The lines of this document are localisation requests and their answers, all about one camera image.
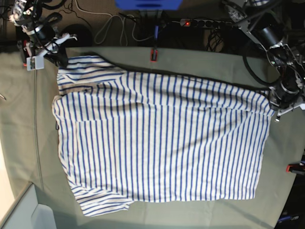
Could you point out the black power strip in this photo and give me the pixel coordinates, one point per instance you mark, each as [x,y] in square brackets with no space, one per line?
[204,23]

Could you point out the green table cloth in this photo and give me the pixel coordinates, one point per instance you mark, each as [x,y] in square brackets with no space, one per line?
[30,148]

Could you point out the blue white striped t-shirt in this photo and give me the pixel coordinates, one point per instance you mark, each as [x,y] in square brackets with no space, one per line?
[129,136]

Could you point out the black round stool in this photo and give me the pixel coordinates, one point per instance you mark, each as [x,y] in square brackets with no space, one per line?
[82,33]

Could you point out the blue box top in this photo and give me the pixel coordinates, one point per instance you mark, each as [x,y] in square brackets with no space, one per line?
[148,4]

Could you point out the white bin bottom left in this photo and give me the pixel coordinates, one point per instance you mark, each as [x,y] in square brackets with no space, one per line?
[27,213]

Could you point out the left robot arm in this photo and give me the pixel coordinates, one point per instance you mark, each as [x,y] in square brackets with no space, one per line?
[258,21]

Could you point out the red clamp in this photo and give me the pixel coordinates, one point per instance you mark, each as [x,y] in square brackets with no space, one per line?
[154,55]
[24,47]

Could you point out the red clamp top centre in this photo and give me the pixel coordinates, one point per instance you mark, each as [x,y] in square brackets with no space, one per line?
[154,55]

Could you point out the red clamp top left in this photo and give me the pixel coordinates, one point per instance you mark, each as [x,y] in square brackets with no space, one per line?
[24,47]

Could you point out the red clamp right edge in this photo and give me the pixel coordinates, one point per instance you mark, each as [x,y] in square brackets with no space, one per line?
[296,168]

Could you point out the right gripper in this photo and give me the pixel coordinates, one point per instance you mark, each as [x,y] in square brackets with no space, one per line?
[51,51]

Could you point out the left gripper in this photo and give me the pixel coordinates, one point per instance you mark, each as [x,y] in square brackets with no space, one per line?
[282,100]

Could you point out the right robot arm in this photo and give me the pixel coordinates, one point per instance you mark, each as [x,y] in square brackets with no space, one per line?
[37,20]

